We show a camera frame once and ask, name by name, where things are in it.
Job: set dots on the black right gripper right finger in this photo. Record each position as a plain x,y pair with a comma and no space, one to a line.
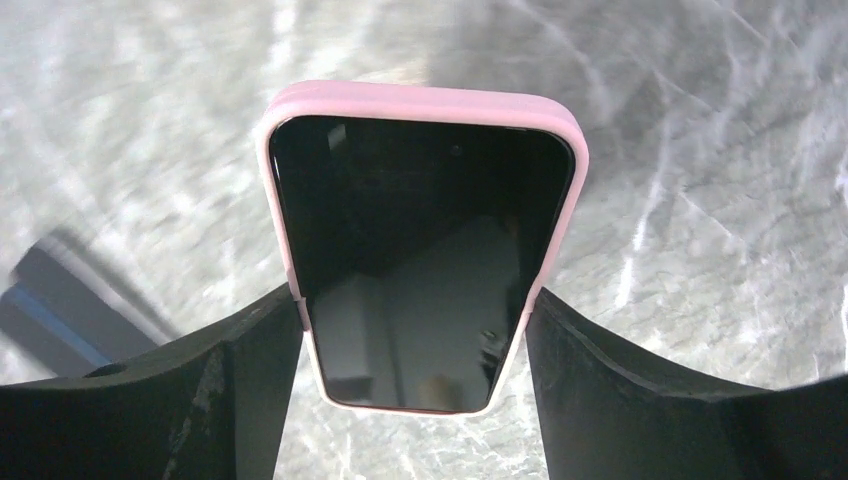
609,409

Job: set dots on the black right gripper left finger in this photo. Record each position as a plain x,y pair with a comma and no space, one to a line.
209,405

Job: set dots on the black phone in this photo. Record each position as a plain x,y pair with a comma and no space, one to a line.
73,312

